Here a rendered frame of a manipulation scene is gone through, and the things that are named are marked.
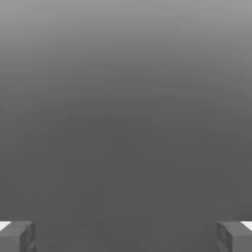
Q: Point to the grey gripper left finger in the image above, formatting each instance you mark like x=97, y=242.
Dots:
x=15, y=237

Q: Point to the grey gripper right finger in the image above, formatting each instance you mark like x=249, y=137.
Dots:
x=236, y=238

